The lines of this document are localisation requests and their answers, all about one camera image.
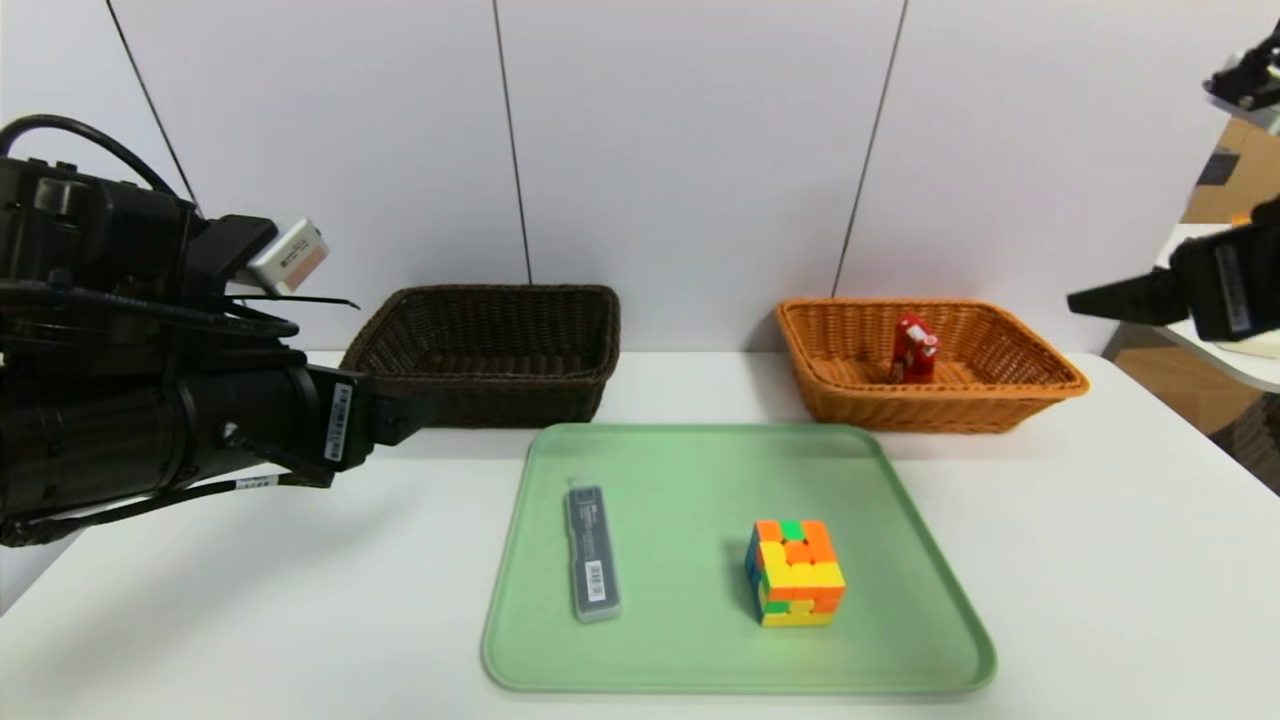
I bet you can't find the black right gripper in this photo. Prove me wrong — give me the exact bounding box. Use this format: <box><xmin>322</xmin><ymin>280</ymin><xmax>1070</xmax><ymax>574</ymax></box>
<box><xmin>1066</xmin><ymin>221</ymin><xmax>1280</xmax><ymax>342</ymax></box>

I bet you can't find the dark woven stool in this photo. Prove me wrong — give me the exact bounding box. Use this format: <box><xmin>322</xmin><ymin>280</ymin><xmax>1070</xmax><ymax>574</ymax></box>
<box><xmin>1210</xmin><ymin>395</ymin><xmax>1280</xmax><ymax>497</ymax></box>

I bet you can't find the colourful puzzle cube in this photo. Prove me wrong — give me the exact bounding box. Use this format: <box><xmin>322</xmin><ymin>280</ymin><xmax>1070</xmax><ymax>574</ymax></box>
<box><xmin>745</xmin><ymin>520</ymin><xmax>848</xmax><ymax>629</ymax></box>

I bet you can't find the white background table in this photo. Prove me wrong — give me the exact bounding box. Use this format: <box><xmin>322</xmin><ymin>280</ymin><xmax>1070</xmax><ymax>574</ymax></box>
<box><xmin>1110</xmin><ymin>222</ymin><xmax>1280</xmax><ymax>394</ymax></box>

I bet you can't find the wooden shelf unit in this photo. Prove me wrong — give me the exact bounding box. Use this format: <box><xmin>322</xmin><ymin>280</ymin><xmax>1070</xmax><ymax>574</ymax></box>
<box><xmin>1185</xmin><ymin>110</ymin><xmax>1280</xmax><ymax>226</ymax></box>

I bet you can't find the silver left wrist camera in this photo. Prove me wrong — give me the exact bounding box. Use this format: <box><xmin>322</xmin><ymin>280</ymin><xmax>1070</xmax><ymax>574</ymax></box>
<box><xmin>244</xmin><ymin>216</ymin><xmax>330</xmax><ymax>297</ymax></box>

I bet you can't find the grey pencil lead case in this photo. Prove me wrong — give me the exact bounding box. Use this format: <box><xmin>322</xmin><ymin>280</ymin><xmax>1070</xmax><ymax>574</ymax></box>
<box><xmin>565</xmin><ymin>480</ymin><xmax>623</xmax><ymax>624</ymax></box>

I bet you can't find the thin black labelled cable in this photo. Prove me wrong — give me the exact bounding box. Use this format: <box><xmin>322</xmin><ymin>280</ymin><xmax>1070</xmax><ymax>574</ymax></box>
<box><xmin>0</xmin><ymin>474</ymin><xmax>333</xmax><ymax>549</ymax></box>

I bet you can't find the red snack packet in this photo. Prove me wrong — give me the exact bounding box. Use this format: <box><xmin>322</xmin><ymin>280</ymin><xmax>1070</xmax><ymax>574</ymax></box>
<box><xmin>889</xmin><ymin>312</ymin><xmax>942</xmax><ymax>385</ymax></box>

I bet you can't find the orange wicker basket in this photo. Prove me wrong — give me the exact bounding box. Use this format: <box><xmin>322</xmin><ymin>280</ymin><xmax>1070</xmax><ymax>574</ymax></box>
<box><xmin>777</xmin><ymin>298</ymin><xmax>1091</xmax><ymax>435</ymax></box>

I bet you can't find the dark brown wicker basket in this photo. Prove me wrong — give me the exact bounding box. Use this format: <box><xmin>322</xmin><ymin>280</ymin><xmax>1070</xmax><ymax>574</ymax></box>
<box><xmin>338</xmin><ymin>284</ymin><xmax>622</xmax><ymax>429</ymax></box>

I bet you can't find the light green plastic tray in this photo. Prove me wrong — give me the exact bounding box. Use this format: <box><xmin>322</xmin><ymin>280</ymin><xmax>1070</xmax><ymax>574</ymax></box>
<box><xmin>482</xmin><ymin>423</ymin><xmax>998</xmax><ymax>696</ymax></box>

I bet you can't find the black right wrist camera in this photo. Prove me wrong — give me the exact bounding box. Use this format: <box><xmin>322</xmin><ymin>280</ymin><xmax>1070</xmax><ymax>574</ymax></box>
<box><xmin>1204</xmin><ymin>20</ymin><xmax>1280</xmax><ymax>132</ymax></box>

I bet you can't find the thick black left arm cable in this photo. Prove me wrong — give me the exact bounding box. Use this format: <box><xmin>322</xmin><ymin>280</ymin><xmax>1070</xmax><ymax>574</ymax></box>
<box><xmin>0</xmin><ymin>114</ymin><xmax>187</xmax><ymax>202</ymax></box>

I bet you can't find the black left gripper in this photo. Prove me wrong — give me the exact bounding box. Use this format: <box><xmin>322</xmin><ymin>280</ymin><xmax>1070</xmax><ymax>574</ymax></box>
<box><xmin>214</xmin><ymin>364</ymin><xmax>460</xmax><ymax>473</ymax></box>

